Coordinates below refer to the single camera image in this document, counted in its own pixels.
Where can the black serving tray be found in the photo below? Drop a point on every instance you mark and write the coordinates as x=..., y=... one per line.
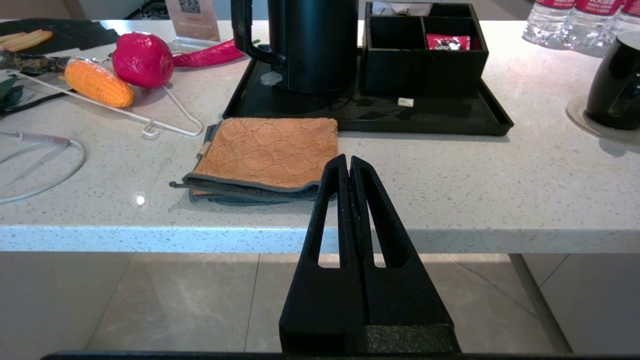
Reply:
x=440, y=117

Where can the black compartment box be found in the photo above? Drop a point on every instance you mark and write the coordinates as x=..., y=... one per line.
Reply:
x=425, y=72

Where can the black flat case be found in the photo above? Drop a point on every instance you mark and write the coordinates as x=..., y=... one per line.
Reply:
x=80, y=32

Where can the yellow stick toy bundle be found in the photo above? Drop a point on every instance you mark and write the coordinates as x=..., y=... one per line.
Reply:
x=25, y=40

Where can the clear sign card stand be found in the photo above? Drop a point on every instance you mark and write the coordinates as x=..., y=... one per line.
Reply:
x=192, y=20

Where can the red chili toy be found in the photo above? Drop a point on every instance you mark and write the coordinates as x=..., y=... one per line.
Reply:
x=210, y=55

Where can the round clear coaster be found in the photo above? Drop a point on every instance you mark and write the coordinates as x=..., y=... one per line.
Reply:
x=580, y=120

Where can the red-capped water bottle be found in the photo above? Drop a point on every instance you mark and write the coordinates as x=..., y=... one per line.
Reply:
x=547, y=20
x=592, y=25
x=630, y=17

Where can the orange-brown folded cloth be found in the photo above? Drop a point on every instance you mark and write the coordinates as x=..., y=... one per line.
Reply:
x=270, y=155

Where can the grey metal table leg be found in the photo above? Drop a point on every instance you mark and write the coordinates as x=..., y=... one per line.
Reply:
x=540, y=305

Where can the red ball toy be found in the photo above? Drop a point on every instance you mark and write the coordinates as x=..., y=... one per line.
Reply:
x=142, y=60

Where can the black electric kettle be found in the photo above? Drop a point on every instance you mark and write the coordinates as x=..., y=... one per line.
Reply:
x=315, y=45

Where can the white sachet packet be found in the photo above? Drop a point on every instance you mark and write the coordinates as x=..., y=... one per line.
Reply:
x=400, y=7

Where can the small white paper tag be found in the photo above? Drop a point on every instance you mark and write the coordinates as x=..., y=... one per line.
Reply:
x=406, y=102

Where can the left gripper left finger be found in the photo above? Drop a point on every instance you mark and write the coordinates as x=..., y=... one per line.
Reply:
x=320, y=300

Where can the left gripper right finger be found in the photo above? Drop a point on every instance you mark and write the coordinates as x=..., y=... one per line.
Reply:
x=405, y=300

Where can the red sachet packet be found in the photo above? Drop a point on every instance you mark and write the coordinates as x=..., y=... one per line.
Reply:
x=447, y=42

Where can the black mug white inside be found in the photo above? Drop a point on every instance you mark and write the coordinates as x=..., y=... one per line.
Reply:
x=612, y=85

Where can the yellow corn toy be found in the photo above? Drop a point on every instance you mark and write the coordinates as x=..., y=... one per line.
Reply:
x=97, y=85

